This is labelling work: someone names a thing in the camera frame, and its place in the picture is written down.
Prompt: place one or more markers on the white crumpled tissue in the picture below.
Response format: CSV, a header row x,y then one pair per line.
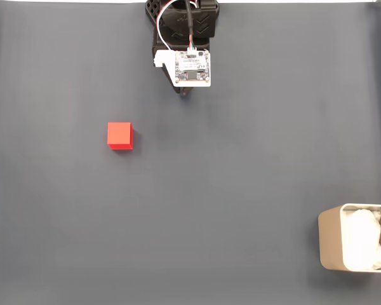
x,y
363,238

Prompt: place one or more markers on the red cube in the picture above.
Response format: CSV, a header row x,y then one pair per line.
x,y
120,135

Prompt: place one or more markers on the beige box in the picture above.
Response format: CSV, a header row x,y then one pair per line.
x,y
330,241

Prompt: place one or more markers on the grey table mat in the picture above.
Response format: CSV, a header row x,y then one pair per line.
x,y
209,190

